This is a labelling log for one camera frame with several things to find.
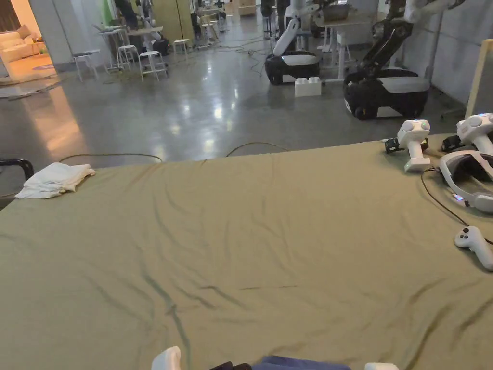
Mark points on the white hand controller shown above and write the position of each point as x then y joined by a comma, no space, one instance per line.
470,241

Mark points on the white headset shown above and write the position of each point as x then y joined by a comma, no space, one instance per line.
464,169

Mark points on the spare white hand-held gripper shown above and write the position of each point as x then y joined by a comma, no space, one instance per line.
475,129
414,138

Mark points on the bed with olive green sheet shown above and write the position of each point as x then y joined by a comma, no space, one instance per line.
246,231

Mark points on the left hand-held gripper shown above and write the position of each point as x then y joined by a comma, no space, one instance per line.
167,358

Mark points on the dark blue garment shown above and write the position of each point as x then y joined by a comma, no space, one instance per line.
304,363

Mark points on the large white toy brick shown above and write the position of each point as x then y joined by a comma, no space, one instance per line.
308,86

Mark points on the white sofa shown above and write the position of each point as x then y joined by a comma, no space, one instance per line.
17,46

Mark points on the pale wooden frame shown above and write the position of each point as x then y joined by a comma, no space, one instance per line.
477,77

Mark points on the white folded cloth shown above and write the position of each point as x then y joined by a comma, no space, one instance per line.
54,180

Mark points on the white and black wheeled robot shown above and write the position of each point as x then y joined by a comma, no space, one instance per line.
292,61

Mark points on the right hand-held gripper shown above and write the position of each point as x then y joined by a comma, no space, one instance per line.
380,366

